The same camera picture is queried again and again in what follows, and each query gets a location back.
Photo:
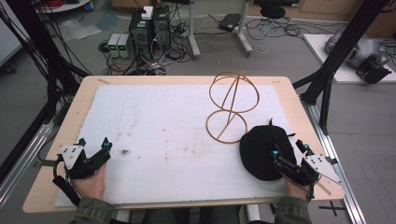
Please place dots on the grey robot shell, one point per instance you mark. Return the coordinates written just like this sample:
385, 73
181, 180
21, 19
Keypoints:
361, 46

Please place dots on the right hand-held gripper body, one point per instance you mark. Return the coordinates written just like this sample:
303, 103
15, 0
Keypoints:
314, 169

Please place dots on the white stand leg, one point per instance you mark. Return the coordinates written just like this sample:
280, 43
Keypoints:
244, 31
193, 31

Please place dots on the white floor board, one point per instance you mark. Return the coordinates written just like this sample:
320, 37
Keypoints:
317, 49

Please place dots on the blue tape roll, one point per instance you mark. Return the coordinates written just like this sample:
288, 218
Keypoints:
89, 6

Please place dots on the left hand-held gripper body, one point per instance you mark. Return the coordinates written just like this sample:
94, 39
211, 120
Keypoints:
81, 166

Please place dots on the black computer tower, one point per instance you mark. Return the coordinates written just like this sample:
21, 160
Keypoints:
162, 28
141, 37

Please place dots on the person's left hand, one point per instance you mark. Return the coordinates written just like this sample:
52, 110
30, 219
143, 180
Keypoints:
90, 185

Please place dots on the black flat box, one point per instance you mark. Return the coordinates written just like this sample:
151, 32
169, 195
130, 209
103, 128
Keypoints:
229, 22

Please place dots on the grey power supply unit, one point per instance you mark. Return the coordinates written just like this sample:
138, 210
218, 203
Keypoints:
113, 46
124, 46

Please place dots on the black device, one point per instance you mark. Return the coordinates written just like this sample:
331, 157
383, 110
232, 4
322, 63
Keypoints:
372, 71

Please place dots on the person's legs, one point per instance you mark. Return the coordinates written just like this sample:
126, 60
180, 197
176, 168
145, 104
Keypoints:
193, 215

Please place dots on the black stool base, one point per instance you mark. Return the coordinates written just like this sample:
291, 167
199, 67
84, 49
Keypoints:
272, 11

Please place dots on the person's right hand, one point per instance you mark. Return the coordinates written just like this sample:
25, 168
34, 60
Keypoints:
295, 190

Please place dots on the aluminium rail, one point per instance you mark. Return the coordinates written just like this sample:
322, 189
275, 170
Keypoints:
25, 161
336, 155

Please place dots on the white box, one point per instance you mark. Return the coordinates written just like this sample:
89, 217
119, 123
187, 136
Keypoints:
147, 12

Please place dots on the black metal frame post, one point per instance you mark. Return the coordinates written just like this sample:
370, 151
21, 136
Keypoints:
40, 62
339, 59

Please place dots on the white table mat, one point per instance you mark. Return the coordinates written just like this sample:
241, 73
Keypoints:
174, 146

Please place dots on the black hat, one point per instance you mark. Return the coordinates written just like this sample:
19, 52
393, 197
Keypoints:
258, 152

